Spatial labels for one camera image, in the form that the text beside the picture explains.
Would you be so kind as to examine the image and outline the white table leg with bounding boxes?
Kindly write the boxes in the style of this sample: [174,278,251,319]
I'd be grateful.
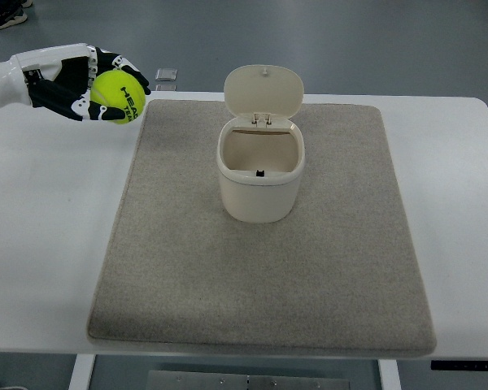
[378,359,402,390]
[68,354,96,390]

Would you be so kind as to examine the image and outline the dark sneaker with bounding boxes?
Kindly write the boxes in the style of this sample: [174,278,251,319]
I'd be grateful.
[0,1,28,30]

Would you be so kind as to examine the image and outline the beige felt mat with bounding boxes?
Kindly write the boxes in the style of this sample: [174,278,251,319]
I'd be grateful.
[88,100,436,357]

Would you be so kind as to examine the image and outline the yellow tennis ball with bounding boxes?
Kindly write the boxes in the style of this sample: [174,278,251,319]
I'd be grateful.
[90,70,146,124]

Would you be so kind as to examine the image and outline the white table leg left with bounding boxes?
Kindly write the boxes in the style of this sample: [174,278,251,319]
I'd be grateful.
[68,354,96,390]

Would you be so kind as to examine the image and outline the cream lidded plastic box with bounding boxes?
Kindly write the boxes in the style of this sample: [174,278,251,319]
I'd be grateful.
[216,64,306,223]

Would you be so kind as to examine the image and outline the white table leg right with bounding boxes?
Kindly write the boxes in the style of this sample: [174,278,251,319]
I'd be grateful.
[378,359,402,390]

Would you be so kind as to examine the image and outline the clear floor socket cover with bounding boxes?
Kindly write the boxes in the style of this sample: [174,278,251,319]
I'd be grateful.
[155,67,177,81]

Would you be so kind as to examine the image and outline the metal base plate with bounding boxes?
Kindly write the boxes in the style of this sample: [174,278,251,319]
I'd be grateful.
[146,370,351,390]

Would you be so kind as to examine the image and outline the black table control panel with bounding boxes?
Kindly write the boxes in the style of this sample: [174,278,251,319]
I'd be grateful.
[430,360,488,372]

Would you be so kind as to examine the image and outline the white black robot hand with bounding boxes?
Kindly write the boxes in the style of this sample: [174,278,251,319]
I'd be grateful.
[0,43,150,121]

